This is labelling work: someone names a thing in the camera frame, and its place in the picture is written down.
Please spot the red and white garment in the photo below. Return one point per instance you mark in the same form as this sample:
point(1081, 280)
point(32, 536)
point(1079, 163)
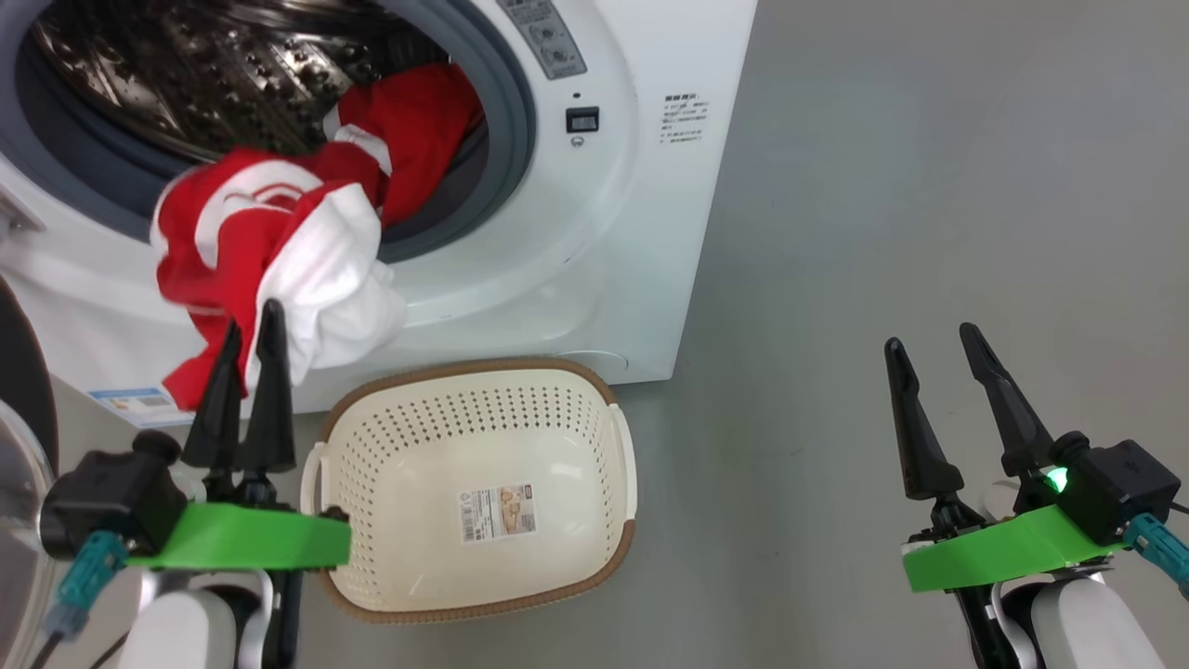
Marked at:
point(232, 242)

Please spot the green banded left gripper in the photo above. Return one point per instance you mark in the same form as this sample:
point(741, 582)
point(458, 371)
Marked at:
point(241, 539)

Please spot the cream perforated laundry basket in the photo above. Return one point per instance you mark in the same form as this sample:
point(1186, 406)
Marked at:
point(418, 483)

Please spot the black square door lock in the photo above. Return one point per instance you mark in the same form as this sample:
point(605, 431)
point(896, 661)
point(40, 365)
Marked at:
point(582, 120)

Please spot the paper product label on basket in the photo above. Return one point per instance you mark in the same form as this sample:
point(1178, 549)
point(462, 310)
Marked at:
point(497, 512)

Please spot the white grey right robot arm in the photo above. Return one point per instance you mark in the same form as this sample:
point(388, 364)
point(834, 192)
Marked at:
point(1077, 623)

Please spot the black round glass washer door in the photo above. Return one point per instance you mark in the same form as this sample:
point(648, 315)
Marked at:
point(23, 372)

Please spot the white washing machine body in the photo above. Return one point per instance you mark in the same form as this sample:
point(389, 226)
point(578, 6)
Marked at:
point(604, 279)

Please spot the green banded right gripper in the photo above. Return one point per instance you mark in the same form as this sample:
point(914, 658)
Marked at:
point(1003, 556)

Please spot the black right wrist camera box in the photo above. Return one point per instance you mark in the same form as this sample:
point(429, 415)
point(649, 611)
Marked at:
point(1119, 488)

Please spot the blue energy label sticker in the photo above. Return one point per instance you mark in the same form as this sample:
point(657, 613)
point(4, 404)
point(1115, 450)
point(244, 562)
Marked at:
point(139, 406)

